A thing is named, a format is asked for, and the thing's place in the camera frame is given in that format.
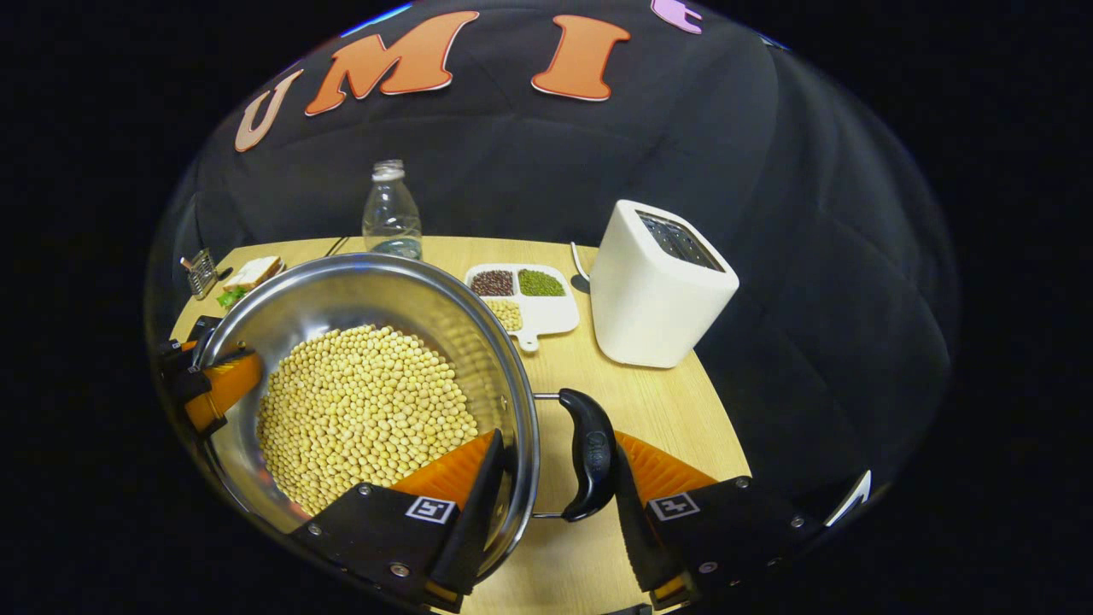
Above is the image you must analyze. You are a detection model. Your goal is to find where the pile of green mung beans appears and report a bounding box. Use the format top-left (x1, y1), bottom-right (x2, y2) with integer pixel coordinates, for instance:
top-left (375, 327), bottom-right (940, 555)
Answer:
top-left (517, 269), bottom-right (566, 297)

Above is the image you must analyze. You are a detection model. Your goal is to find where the black backdrop cloth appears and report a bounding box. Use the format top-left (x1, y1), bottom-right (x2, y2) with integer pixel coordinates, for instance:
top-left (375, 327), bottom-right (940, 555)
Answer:
top-left (145, 0), bottom-right (961, 530)

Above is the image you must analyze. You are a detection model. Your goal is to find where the white toaster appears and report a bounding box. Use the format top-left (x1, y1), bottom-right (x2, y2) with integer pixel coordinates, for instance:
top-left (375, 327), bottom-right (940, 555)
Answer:
top-left (589, 199), bottom-right (739, 370)

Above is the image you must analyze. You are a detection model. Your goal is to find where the large pile of soybeans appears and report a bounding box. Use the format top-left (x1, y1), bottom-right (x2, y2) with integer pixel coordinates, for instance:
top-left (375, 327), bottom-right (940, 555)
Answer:
top-left (256, 325), bottom-right (479, 516)

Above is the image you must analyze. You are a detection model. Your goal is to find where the sandwich with lettuce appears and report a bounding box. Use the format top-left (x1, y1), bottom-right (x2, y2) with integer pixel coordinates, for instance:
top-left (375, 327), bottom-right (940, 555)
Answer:
top-left (215, 255), bottom-right (283, 310)

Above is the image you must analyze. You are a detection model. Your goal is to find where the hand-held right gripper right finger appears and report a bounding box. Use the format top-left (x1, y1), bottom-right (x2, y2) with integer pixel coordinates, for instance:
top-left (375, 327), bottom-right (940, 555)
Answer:
top-left (615, 431), bottom-right (821, 609)

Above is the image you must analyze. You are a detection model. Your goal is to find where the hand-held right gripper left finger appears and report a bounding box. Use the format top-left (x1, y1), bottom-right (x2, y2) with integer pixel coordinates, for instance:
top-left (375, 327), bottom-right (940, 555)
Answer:
top-left (290, 430), bottom-right (506, 614)

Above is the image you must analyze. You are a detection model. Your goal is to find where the small metal wire holder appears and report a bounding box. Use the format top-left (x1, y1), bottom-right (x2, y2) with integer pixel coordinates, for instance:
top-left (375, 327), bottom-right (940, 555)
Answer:
top-left (181, 248), bottom-right (221, 300)

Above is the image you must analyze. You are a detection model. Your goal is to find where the stainless steel pot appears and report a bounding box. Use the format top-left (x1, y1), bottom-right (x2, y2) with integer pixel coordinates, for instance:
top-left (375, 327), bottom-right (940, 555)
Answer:
top-left (195, 252), bottom-right (617, 590)

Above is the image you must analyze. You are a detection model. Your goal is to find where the clear plastic water bottle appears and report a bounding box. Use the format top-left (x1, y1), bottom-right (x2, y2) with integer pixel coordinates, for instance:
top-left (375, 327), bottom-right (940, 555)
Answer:
top-left (363, 160), bottom-right (424, 261)

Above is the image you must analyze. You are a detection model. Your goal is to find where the white divided tray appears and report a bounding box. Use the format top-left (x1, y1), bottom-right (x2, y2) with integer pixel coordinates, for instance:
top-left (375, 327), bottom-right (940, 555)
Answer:
top-left (464, 263), bottom-right (582, 353)

